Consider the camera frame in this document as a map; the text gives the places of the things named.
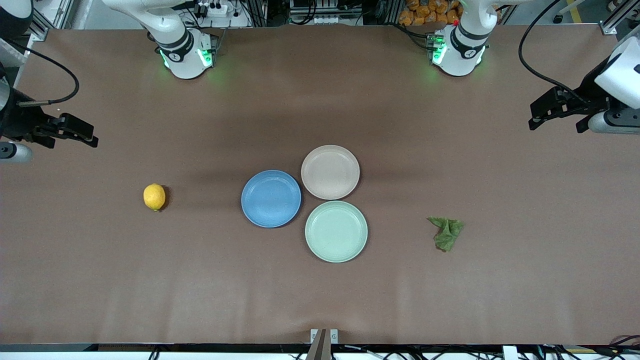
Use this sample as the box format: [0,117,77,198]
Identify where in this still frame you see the yellow lemon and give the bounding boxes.
[143,183,167,212]

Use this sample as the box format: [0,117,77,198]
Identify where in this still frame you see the green lettuce leaf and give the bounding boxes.
[426,216,465,253]

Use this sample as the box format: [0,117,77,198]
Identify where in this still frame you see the grey metal bar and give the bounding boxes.
[0,37,28,68]

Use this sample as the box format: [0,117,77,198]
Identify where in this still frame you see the bag of orange fruit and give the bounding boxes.
[398,0,463,27]

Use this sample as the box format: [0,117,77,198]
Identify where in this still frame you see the white power strip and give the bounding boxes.
[197,0,228,18]

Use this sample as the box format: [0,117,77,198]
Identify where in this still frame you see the blue plate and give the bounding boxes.
[241,170,302,229]

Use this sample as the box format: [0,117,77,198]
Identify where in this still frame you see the beige pink plate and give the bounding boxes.
[300,144,361,201]

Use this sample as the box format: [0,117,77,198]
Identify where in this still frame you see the pale green plate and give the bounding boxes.
[304,200,369,264]

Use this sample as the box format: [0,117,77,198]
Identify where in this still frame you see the aluminium frame profile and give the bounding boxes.
[602,0,640,36]
[30,0,76,41]

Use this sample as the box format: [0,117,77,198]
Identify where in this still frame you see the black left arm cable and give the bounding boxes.
[518,0,591,106]

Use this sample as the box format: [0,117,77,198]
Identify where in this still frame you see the black base cable bundle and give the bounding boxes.
[397,22,436,51]

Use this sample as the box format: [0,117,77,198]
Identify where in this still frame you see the dark cable loop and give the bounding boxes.
[607,334,640,351]

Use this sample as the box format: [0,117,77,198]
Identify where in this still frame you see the small metal bracket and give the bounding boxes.
[310,328,339,346]

